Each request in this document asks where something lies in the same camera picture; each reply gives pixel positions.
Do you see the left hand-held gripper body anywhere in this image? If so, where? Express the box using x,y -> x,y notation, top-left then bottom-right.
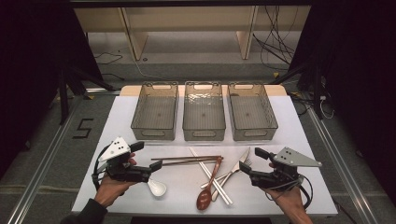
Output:
92,136 -> 152,184

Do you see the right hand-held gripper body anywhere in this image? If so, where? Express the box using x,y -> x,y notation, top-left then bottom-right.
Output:
249,147 -> 323,190

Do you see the silver table knife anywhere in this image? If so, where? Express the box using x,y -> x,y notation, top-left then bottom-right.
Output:
211,147 -> 251,202

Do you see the white ceramic spoon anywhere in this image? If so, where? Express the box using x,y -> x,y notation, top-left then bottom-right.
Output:
147,178 -> 168,198

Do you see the clear grey plastic bin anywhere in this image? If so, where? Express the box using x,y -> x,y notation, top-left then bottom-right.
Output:
182,80 -> 227,142
130,81 -> 179,142
227,81 -> 279,142

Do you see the silver fork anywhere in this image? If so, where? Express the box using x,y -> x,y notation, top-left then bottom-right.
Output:
200,158 -> 253,189

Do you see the brown wooden spoon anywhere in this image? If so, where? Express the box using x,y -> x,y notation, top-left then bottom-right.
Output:
196,156 -> 224,211

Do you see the person's left hand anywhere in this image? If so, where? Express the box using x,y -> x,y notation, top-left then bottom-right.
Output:
93,152 -> 138,209

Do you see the person's right hand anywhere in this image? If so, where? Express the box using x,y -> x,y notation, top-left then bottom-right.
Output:
264,161 -> 307,218

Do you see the white table sheet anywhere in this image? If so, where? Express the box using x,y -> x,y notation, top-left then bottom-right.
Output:
72,94 -> 339,217

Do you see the black tripod stand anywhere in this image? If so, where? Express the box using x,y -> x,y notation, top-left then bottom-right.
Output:
269,62 -> 325,120
57,66 -> 116,125

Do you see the black curtain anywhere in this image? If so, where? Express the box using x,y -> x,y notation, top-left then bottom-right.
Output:
289,0 -> 396,197
0,0 -> 104,178

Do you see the beige wooden desk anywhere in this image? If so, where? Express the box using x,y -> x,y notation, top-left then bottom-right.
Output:
74,6 -> 312,62

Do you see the aluminium floor rail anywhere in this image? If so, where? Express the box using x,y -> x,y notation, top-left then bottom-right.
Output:
6,105 -> 82,224
306,106 -> 379,224

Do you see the white floor cable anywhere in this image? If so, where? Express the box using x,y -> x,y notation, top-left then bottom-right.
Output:
132,57 -> 169,81

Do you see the white plug with cable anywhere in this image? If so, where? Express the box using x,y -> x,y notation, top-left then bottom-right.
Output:
318,94 -> 335,119

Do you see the black floor cable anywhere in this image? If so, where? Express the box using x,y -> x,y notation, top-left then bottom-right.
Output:
93,50 -> 125,81

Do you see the bundle of black cables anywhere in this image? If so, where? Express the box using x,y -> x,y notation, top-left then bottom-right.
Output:
251,6 -> 300,71

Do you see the black frame bar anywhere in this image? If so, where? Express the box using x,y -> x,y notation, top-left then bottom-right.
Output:
69,0 -> 312,7

